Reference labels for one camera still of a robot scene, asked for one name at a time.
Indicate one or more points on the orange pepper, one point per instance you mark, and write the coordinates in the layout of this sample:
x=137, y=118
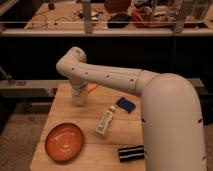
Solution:
x=91, y=87

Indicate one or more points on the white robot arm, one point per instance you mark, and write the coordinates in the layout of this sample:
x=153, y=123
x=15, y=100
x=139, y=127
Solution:
x=172, y=122

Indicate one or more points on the blue sponge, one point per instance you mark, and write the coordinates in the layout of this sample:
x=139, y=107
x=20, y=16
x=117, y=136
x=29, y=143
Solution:
x=125, y=104

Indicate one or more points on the white squeeze bottle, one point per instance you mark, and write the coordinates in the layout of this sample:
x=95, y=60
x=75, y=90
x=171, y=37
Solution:
x=104, y=121

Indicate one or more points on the wooden cutting board table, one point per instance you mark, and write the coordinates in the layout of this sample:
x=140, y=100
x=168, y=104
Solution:
x=98, y=154

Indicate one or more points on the black bowl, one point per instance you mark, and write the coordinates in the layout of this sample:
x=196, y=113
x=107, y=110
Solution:
x=119, y=20

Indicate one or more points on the orange plate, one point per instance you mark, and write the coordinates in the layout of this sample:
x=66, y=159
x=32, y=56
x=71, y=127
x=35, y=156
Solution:
x=64, y=142

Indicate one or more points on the black white striped block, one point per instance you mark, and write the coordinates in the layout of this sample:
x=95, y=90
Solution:
x=131, y=153

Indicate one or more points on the red tray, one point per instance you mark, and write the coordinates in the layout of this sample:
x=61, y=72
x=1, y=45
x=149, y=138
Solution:
x=141, y=19

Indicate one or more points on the metal post left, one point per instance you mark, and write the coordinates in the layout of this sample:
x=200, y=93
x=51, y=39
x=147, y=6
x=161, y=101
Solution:
x=86, y=6

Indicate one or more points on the metal post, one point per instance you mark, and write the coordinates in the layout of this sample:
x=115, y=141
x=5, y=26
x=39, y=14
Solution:
x=183, y=12
x=86, y=6

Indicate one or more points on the metal post right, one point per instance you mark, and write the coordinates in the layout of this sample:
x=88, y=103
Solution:
x=183, y=12

